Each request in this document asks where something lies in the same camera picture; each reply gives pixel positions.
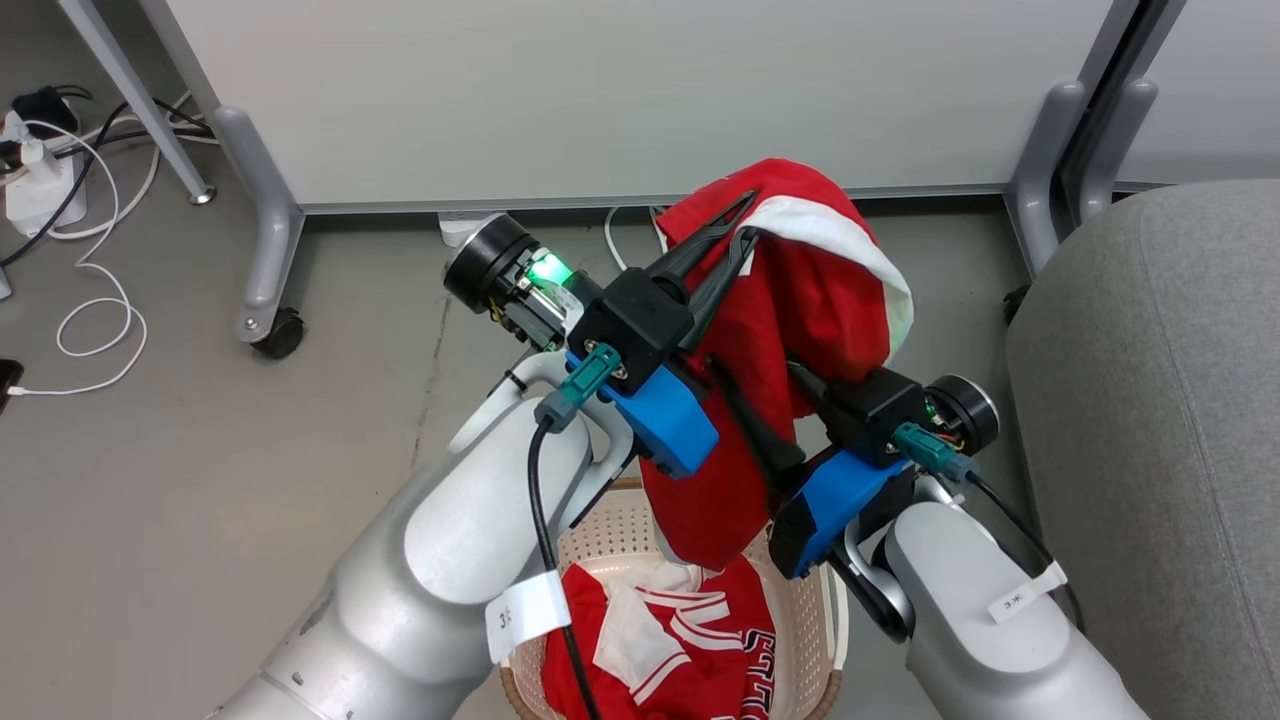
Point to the right gripper with motor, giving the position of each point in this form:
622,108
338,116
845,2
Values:
970,415

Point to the left gripper with motor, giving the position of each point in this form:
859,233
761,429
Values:
520,290

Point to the red garment with white lining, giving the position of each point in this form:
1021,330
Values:
830,300

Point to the red jersey with white stripes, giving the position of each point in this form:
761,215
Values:
700,680

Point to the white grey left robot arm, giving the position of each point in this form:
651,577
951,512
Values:
470,530

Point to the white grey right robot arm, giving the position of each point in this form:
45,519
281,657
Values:
960,600

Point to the cream perforated laundry basket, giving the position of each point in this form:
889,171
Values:
610,530

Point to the wide white partition panel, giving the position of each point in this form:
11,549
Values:
600,100

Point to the small white adapter box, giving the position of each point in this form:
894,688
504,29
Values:
465,228

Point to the black caster wheel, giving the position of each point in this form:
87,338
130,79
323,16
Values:
280,335
1016,305

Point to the grey partition foot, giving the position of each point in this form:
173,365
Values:
265,240
1115,150
1040,170

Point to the grey fabric sofa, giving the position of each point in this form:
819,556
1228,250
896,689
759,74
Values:
1180,400

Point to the narrow white partition panel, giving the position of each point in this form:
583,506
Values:
1220,90

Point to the grey metal table leg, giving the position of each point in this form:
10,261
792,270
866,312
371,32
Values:
130,95

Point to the white power strip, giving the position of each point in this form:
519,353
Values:
40,200

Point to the black power adapter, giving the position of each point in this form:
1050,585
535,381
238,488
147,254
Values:
45,108

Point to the black phone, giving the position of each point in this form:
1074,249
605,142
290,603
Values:
8,385

